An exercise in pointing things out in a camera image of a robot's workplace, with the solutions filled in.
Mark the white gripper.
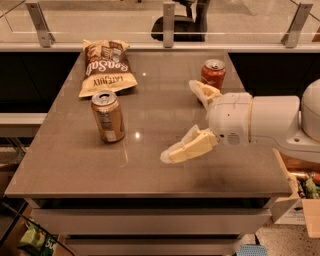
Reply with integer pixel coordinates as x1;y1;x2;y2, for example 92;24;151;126
160;80;253;164

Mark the gold orange soda can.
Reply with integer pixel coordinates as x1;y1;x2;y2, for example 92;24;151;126
91;90;125;143

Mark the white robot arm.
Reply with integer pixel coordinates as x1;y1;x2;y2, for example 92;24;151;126
160;80;320;163

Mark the red cola can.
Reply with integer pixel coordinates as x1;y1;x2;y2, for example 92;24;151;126
201;59;226;90

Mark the black office chair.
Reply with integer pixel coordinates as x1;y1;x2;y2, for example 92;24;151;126
150;0;212;43

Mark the sea salt chips bag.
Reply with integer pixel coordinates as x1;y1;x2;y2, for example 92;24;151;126
79;40;137;98

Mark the grey drawer cabinet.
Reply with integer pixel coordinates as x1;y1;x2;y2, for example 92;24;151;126
6;52;291;256

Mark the cardboard box with items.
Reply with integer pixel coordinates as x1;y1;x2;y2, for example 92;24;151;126
272;151;320;239

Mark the blue perforated object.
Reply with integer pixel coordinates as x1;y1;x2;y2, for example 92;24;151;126
236;244;268;256

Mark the green snack bag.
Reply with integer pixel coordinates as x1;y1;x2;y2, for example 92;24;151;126
18;224;56;256

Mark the middle metal glass bracket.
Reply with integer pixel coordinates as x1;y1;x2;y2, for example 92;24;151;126
163;1;175;48

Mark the metal glass bracket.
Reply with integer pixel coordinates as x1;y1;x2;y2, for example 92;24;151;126
25;0;55;48
281;3;313;48
163;1;175;48

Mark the right metal glass bracket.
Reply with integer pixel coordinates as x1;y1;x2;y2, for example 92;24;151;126
281;3;313;48

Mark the left metal glass bracket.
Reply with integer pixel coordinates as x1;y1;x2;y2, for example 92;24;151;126
25;0;55;48

